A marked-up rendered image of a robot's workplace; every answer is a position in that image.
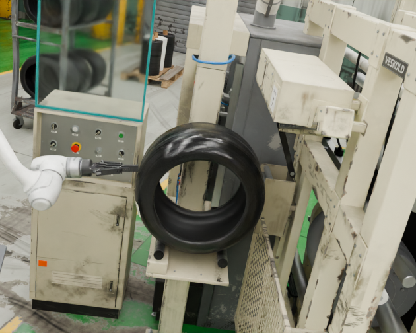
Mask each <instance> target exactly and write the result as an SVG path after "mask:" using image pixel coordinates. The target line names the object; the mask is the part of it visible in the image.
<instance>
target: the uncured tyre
mask: <svg viewBox="0 0 416 333"><path fill-rule="evenodd" d="M189 161H211V162H214V163H218V164H220V165H223V166H224V167H226V168H228V169H229V170H231V171H232V172H233V173H234V174H235V175H236V176H237V177H238V179H239V180H240V185H239V187H238V189H237V191H236V193H235V195H233V197H232V198H231V199H230V200H229V201H227V203H225V204H224V205H222V206H220V207H218V208H215V209H212V210H208V211H192V210H189V209H185V208H183V207H180V206H178V205H177V204H175V203H174V202H173V201H172V200H171V199H170V198H169V197H168V196H167V195H166V194H165V193H164V190H163V189H162V186H161V184H160V180H161V178H162V177H163V176H164V175H165V174H166V173H167V172H168V171H169V170H171V169H172V168H174V167H176V166H178V165H180V164H182V163H186V162H189ZM135 201H136V202H137V204H138V207H139V213H140V216H141V217H140V218H141V220H142V222H143V224H144V226H145V227H146V228H147V230H148V231H149V232H150V234H152V236H154V237H155V238H156V239H157V240H159V241H160V242H161V243H163V244H165V245H166V246H169V247H170V248H173V249H175V250H179V251H181V252H186V253H191V254H209V253H214V252H219V251H222V250H225V249H227V248H230V247H232V246H234V245H235V244H237V243H239V242H240V241H241V240H242V239H244V238H245V237H246V236H247V235H248V234H249V233H250V232H251V231H252V229H253V228H254V227H255V226H256V224H257V222H258V221H259V218H260V216H261V213H262V211H263V207H264V203H265V182H264V179H263V174H262V172H261V167H260V163H259V161H258V158H257V156H256V154H255V152H254V150H253V149H252V148H251V146H250V145H249V144H248V142H247V141H246V140H245V139H244V138H242V137H241V136H240V135H238V134H237V133H236V132H234V131H232V130H231V129H228V128H226V127H224V126H221V125H218V124H214V123H210V122H190V123H186V124H182V125H179V126H176V127H174V128H172V129H170V130H168V131H166V132H164V133H163V134H162V135H160V136H159V137H158V138H156V139H155V140H154V141H153V142H152V144H151V145H150V146H149V148H148V149H147V151H146V152H145V154H144V156H143V159H142V161H141V165H140V167H139V172H138V174H137V178H136V181H135Z"/></svg>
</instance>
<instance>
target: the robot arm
mask: <svg viewBox="0 0 416 333"><path fill-rule="evenodd" d="M0 159H1V160H2V162H3V164H4V165H5V166H6V168H7V169H8V171H9V172H10V173H11V174H12V175H13V176H14V177H15V178H16V179H17V180H18V181H19V182H20V183H21V184H22V185H23V188H24V192H26V194H27V196H28V200H29V202H30V205H31V206H32V207H33V208H34V209H36V210H38V211H45V210H47V209H49V208H50V207H51V206H52V205H54V204H55V202H56V201H57V199H58V197H59V195H60V192H61V188H62V183H63V181H64V180H65V179H66V178H82V176H92V174H96V176H103V175H111V174H120V173H121V174H122V172H139V165H123V163H121V162H114V161H105V160H101V162H96V163H94V162H93V161H92V160H91V159H82V158H81V157H64V156H60V155H46V156H41V157H37V158H35V159H33V161H32V163H31V165H30V170H29V169H27V168H26V167H25V166H23V165H22V164H21V163H20V161H19V160H18V159H17V157H16V155H15V154H14V152H13V150H12V149H11V146H10V145H9V143H8V141H7V140H6V138H5V136H4V135H3V133H2V131H1V130H0Z"/></svg>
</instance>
